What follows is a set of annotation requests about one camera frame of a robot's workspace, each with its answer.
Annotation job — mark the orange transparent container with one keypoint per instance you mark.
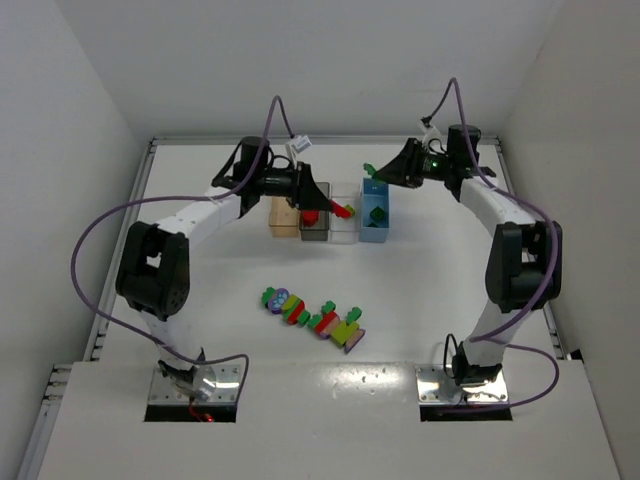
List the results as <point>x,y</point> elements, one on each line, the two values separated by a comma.
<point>283,219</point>

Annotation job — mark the green leaf lego piece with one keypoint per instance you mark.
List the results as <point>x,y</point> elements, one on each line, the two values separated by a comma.
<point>371,171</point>

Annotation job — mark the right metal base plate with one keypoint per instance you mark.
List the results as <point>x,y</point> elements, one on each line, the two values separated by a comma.
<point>436,389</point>

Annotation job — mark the red flower lego brick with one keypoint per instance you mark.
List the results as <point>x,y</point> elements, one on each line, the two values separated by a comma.
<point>310,217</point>

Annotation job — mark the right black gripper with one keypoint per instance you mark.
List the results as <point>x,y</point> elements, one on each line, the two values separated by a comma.
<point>411,163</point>

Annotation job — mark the clear transparent container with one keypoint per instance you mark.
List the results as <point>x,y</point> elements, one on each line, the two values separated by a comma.
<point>345,230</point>

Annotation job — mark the dark green square lego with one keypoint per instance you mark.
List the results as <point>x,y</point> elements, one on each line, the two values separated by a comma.
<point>377,214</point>

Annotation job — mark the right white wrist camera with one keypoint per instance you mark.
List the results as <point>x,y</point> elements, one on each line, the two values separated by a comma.
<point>429,131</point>

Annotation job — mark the purple flower lego stack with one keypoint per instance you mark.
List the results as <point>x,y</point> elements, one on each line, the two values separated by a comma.
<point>273,299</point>

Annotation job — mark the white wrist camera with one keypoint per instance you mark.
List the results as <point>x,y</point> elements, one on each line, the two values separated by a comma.
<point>296,145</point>
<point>429,131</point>

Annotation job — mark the metal base plate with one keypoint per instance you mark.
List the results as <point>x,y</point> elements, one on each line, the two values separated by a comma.
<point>214,385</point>
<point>436,389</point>

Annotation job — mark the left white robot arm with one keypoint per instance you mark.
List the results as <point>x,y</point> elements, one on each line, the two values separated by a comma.
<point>154,271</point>

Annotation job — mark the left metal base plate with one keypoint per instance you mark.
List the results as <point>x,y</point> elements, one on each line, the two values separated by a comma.
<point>214,385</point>

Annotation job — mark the red lime green lego stack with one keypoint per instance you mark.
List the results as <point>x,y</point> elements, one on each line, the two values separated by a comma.
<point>323,323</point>

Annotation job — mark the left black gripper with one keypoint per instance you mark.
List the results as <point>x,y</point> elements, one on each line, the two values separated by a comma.
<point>304,185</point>

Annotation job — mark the blue container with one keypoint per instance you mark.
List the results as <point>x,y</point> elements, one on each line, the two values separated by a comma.
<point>374,193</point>

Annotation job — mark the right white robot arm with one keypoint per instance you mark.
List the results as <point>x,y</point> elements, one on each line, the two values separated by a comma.
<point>523,270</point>

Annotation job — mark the lime purple lego stack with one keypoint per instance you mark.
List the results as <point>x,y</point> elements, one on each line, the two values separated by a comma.
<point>348,332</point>

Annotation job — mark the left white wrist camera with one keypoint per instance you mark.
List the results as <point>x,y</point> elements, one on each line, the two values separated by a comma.
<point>296,145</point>

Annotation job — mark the dark grey transparent container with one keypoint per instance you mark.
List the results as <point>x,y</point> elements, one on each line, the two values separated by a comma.
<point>320,231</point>

